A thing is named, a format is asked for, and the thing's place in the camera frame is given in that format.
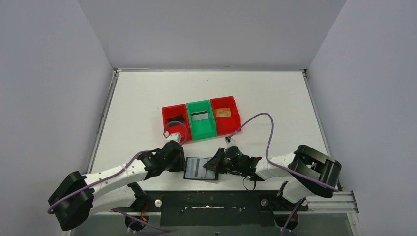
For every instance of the gold credit card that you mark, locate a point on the gold credit card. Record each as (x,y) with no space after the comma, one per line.
(222,112)

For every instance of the red plastic bin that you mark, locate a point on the red plastic bin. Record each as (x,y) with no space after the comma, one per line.
(183,129)
(226,125)

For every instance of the green plastic bin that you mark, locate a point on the green plastic bin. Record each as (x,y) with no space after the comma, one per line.
(204,128)

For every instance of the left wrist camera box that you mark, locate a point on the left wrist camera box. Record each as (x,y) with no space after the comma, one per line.
(176,137)

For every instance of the black leather card holder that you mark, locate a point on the black leather card holder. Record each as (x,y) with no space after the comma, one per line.
(201,168)

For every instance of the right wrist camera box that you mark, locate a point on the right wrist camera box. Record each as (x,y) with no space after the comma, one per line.
(229,141)

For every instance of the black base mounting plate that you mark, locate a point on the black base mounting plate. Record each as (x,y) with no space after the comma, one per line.
(264,208)

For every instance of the silver card with magnetic stripe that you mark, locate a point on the silver card with magnetic stripe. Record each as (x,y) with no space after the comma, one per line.
(197,116)

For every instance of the black card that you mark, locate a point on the black card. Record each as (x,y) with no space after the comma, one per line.
(176,120)

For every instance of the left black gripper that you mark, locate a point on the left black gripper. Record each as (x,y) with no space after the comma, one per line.
(179,158)

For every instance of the left red plastic bin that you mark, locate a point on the left red plastic bin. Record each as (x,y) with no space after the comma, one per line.
(183,129)

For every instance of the right red plastic bin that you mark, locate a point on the right red plastic bin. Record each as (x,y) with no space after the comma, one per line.
(226,125)

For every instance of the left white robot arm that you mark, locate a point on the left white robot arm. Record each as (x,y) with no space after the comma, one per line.
(77,197)

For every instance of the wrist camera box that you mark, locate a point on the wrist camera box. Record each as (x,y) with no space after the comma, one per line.
(229,141)
(176,137)

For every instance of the white card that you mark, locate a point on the white card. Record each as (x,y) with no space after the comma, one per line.
(201,168)

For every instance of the aluminium table edge rail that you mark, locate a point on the aluminium table edge rail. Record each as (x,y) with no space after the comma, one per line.
(103,118)

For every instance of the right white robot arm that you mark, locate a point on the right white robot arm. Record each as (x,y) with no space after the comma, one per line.
(306,171)

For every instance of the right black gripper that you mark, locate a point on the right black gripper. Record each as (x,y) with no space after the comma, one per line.
(216,164)

